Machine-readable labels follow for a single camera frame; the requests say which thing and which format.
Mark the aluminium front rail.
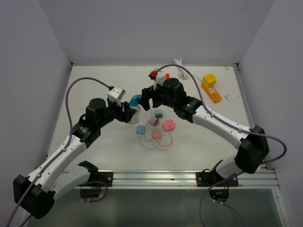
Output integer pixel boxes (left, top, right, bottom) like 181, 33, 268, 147
30, 169, 280, 190

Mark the yellow cube socket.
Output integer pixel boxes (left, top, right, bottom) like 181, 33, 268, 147
202, 73, 217, 88

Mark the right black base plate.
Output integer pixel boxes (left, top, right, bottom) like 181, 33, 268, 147
196, 160, 239, 187

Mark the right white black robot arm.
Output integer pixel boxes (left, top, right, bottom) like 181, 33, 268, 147
139, 78, 269, 186

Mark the pink usb charger plug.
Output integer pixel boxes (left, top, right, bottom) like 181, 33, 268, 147
152, 130, 162, 140

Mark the green charger plug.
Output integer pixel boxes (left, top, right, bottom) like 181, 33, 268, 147
154, 109, 163, 118

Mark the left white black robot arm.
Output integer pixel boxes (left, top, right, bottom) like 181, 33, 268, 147
13, 98, 137, 219

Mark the bright blue plug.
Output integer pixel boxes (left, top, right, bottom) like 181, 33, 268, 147
129, 94, 142, 107

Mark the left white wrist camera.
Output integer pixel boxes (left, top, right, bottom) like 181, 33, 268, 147
107, 86, 126, 106

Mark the orange power strip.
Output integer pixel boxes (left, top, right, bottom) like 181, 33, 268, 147
201, 83, 222, 104

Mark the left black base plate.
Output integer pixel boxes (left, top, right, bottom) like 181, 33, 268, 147
79, 172, 114, 187

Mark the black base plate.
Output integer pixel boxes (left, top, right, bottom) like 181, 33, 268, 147
79, 172, 114, 187
196, 160, 239, 187

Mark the white power cord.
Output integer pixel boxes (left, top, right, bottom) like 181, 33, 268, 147
173, 58, 204, 81

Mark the brown usb charger plug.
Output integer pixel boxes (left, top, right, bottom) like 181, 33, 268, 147
148, 117, 160, 127

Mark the pink blue white adapter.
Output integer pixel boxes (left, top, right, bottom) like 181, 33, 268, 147
129, 105, 141, 125

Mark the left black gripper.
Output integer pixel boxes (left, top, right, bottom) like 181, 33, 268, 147
97, 98, 136, 128

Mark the blue usb charger plug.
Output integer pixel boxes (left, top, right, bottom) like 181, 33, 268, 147
136, 125, 145, 136

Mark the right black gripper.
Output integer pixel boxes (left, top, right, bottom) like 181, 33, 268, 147
138, 79, 177, 111

